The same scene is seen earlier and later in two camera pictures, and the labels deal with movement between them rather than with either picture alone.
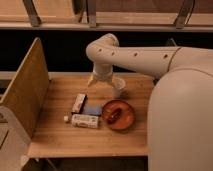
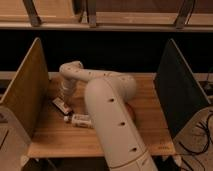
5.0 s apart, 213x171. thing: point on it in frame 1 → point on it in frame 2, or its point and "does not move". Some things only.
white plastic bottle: (83, 120) does not move
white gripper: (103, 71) → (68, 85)
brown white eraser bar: (78, 102) → (61, 105)
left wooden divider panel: (28, 93) does not move
